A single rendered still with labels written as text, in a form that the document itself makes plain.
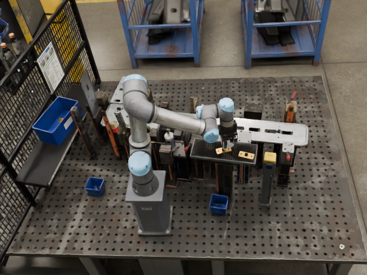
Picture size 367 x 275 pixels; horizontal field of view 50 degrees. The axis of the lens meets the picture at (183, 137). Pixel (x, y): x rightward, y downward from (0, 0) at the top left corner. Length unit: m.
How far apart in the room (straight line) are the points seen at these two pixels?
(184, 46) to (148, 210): 2.79
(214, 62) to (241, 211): 2.51
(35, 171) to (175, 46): 2.66
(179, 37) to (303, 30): 1.45
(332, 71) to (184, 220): 2.76
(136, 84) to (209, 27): 3.54
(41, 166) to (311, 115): 1.95
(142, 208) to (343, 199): 1.27
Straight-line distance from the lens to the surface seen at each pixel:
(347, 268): 2.72
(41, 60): 2.77
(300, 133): 2.60
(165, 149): 2.42
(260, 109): 2.69
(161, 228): 2.47
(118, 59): 4.99
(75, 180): 2.91
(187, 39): 4.85
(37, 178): 2.58
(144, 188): 2.16
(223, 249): 2.46
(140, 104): 1.77
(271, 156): 2.26
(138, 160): 2.07
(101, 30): 5.59
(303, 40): 4.82
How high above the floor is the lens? 2.92
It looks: 48 degrees down
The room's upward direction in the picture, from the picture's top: 8 degrees counter-clockwise
